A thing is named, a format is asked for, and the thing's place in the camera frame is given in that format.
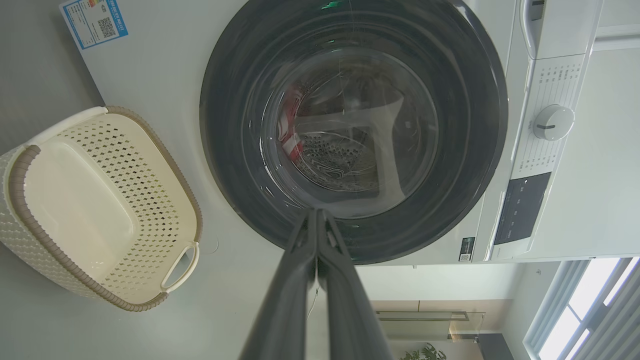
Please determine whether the cream perforated laundry basket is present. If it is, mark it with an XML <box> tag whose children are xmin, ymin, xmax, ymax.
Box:
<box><xmin>0</xmin><ymin>105</ymin><xmax>204</xmax><ymax>313</ymax></box>

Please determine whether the glass partition panel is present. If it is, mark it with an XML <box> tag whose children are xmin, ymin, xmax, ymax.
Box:
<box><xmin>375</xmin><ymin>310</ymin><xmax>486</xmax><ymax>343</ymax></box>

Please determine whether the blue energy label sticker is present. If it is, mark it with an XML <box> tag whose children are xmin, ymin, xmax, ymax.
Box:
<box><xmin>59</xmin><ymin>0</ymin><xmax>129</xmax><ymax>50</ymax></box>

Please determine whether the black display panel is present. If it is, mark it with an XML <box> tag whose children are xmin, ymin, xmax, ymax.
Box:
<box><xmin>494</xmin><ymin>172</ymin><xmax>552</xmax><ymax>246</ymax></box>

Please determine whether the round glass washer door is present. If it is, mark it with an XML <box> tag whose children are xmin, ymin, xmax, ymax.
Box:
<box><xmin>199</xmin><ymin>0</ymin><xmax>509</xmax><ymax>266</ymax></box>

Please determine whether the green potted plant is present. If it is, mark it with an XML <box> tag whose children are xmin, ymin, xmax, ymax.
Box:
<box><xmin>400</xmin><ymin>343</ymin><xmax>447</xmax><ymax>360</ymax></box>

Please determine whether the white detergent drawer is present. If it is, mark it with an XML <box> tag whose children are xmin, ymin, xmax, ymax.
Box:
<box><xmin>519</xmin><ymin>0</ymin><xmax>605</xmax><ymax>61</ymax></box>

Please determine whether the white control knob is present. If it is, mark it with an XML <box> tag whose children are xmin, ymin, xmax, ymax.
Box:
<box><xmin>532</xmin><ymin>104</ymin><xmax>576</xmax><ymax>142</ymax></box>

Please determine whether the red and white garment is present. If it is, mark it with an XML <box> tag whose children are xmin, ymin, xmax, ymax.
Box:
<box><xmin>277</xmin><ymin>85</ymin><xmax>311</xmax><ymax>161</ymax></box>

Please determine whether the window with grey frame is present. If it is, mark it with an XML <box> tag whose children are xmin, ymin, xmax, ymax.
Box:
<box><xmin>522</xmin><ymin>257</ymin><xmax>640</xmax><ymax>360</ymax></box>

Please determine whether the white washing machine body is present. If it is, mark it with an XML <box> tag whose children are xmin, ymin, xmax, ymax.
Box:
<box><xmin>59</xmin><ymin>0</ymin><xmax>606</xmax><ymax>266</ymax></box>

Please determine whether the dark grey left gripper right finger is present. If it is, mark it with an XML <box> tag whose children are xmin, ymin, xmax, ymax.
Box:
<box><xmin>317</xmin><ymin>209</ymin><xmax>394</xmax><ymax>360</ymax></box>

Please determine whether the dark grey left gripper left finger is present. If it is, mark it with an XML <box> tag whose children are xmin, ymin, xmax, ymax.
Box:
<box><xmin>239</xmin><ymin>209</ymin><xmax>319</xmax><ymax>360</ymax></box>

